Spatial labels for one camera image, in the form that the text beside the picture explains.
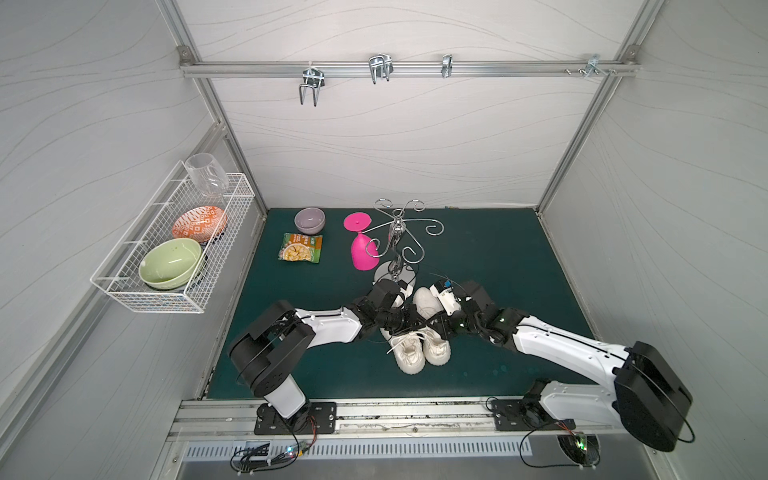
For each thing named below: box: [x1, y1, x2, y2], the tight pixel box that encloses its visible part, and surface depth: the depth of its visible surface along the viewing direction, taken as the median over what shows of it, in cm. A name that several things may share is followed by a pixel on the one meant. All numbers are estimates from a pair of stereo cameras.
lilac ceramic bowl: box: [294, 207, 326, 235], surface depth 113 cm
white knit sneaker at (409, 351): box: [380, 328, 427, 375], surface depth 82 cm
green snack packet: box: [278, 233, 323, 264], surface depth 109 cm
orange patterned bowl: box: [172, 206, 229, 243], surface depth 72 cm
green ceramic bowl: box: [139, 238, 202, 290], surface depth 62 cm
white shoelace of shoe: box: [386, 332, 426, 354], surface depth 82 cm
